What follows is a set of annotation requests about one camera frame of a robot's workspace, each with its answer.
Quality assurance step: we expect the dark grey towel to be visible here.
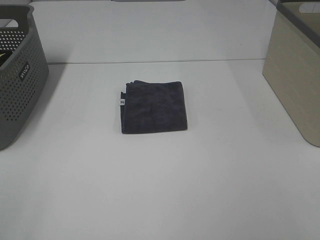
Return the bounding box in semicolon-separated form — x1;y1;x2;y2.
119;80;188;134

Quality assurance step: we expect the beige storage bin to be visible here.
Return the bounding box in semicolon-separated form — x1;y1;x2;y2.
262;0;320;147

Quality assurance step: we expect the grey perforated plastic basket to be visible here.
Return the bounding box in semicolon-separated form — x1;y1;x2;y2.
0;4;49;149

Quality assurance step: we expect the yellow-green item in basket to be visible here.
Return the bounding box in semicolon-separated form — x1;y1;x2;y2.
0;51;13;68

